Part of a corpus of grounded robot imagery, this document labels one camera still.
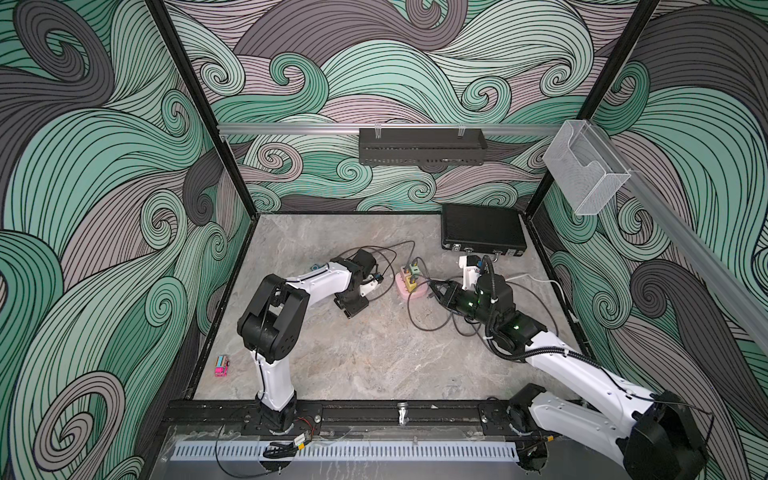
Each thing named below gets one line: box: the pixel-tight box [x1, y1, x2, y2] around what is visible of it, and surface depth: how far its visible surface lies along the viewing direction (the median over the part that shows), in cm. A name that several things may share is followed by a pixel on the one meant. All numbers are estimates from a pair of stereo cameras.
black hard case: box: [441, 204, 527, 257], surface depth 109 cm
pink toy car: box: [214, 355, 230, 377], surface depth 81 cm
